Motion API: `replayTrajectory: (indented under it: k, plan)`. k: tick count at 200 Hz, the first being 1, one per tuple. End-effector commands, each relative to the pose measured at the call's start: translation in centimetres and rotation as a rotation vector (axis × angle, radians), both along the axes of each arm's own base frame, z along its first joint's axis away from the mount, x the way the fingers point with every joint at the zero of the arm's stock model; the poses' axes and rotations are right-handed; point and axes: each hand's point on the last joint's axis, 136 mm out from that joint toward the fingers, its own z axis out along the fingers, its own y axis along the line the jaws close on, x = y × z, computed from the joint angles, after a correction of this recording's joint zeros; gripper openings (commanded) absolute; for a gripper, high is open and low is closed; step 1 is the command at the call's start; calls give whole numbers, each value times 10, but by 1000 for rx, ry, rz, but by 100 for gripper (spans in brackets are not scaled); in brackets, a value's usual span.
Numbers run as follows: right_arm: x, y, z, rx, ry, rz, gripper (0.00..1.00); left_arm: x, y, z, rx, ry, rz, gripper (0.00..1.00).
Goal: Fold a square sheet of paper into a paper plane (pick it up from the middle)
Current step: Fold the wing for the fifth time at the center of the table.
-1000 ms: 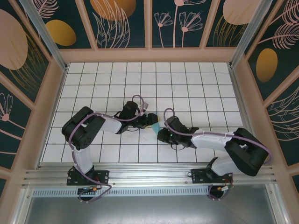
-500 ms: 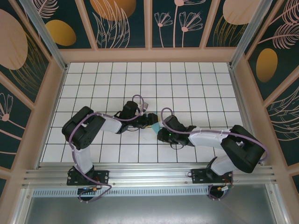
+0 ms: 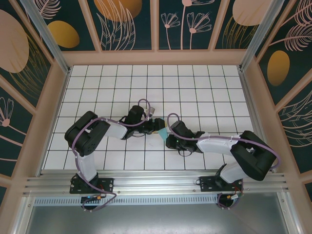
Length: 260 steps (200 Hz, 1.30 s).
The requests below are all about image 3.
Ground grey metal sheet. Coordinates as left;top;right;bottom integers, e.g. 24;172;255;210
23;195;297;234

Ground dark panel pink flowers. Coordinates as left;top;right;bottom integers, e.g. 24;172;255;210
158;0;215;51

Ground dark panel orange disc leaves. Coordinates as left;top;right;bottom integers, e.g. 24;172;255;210
88;0;156;52

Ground dark panel small orange oval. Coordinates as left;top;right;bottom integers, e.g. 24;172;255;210
30;0;97;52

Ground dark panel oval and feather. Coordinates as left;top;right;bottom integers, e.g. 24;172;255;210
254;0;312;106

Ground dark panel pink feathers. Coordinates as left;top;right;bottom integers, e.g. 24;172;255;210
277;73;312;174

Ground dark panel flower and stems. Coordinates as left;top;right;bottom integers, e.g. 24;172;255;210
0;80;34;178

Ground dark panel large pale disc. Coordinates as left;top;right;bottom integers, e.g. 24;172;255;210
0;0;54;109

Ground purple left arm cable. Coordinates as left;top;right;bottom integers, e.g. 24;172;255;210
72;98;151;213

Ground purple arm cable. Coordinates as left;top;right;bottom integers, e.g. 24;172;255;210
72;98;151;213
167;113;279;211

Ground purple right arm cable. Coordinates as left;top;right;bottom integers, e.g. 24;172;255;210
167;113;279;211

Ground aluminium mounting rail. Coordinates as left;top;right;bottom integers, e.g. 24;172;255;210
23;169;291;195

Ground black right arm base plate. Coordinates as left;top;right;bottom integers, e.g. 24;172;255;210
199;175;244;194

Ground slotted grey cable tray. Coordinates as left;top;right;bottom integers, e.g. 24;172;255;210
34;196;220;205

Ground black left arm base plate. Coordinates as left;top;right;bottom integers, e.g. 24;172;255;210
70;177;115;195

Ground aluminium side rail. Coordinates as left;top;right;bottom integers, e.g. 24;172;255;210
240;69;277;173

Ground aluminium corner post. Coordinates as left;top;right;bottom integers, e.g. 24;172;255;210
20;0;72;74
238;0;289;72

